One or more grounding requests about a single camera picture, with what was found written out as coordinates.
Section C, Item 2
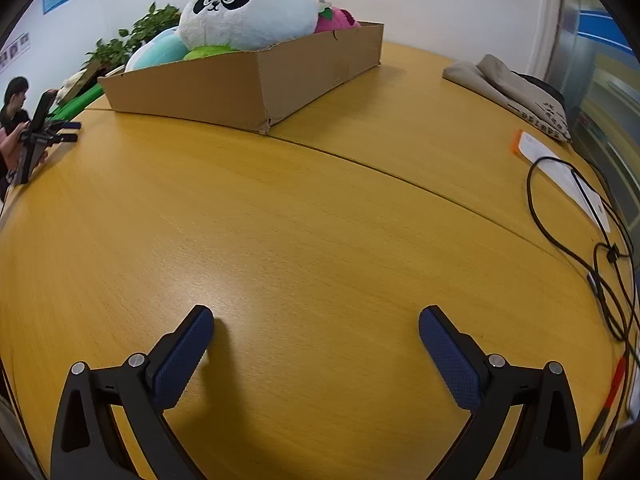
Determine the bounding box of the brown cardboard box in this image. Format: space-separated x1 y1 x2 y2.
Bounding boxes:
97 21 386 135

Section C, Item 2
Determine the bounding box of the grey cloth bag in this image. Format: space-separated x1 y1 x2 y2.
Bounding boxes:
442 54 573 145

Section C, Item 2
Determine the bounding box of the glass partition with blue stripe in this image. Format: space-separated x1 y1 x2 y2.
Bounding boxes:
555 0 640 241

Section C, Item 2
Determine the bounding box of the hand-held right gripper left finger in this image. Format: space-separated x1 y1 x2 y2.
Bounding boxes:
50 305 216 480

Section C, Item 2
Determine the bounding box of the green potted plant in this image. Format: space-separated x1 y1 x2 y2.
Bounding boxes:
82 2 182 72

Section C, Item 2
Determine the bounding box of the white paper with orange edge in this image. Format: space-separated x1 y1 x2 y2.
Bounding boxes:
510 130 613 233

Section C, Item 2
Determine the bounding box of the red cable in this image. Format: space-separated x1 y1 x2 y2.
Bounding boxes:
597 355 630 413

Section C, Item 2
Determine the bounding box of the light blue plush toy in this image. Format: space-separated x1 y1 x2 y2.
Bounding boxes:
125 27 188 72

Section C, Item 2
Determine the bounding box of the row of wall photos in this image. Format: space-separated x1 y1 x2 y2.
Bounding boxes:
0 32 32 75

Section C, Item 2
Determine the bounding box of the panda plush toy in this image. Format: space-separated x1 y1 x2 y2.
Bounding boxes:
178 0 322 52

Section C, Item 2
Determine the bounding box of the green plush toy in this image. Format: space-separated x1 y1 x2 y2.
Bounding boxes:
182 44 236 61

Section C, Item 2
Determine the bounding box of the pink plush toy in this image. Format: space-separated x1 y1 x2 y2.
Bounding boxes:
314 0 362 35

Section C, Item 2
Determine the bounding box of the person's left hand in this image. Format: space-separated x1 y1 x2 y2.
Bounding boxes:
0 127 24 173

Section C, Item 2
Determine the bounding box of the green foam tube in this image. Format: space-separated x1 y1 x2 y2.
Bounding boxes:
47 85 104 121

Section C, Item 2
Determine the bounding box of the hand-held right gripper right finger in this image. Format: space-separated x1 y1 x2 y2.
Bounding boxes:
419 305 585 480

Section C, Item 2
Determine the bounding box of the black cable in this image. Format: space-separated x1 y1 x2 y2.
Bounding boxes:
527 157 640 343

